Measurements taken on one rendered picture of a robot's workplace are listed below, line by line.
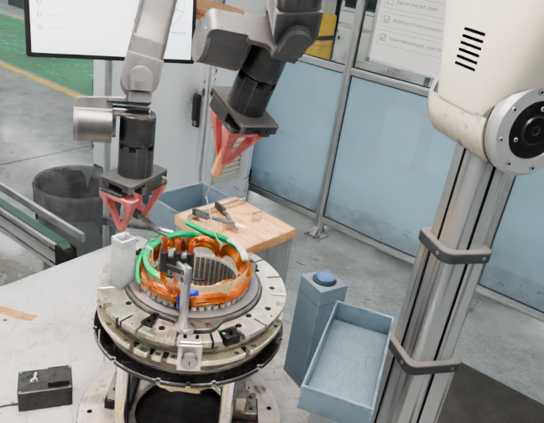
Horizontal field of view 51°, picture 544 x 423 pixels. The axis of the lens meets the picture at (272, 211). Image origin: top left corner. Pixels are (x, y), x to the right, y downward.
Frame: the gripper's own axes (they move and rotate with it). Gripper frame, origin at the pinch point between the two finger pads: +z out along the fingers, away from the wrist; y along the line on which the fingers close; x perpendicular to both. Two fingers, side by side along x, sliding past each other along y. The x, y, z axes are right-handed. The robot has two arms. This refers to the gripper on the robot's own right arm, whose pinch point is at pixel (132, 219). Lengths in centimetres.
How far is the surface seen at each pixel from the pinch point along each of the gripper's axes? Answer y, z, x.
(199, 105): -192, 46, -100
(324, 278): -23.6, 11.9, 30.4
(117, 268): 9.3, 3.5, 4.6
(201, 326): 10.9, 6.0, 21.6
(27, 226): -40, 45, -67
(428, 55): -227, -2, 8
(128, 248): 8.2, -0.2, 5.6
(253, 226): -30.8, 10.7, 10.1
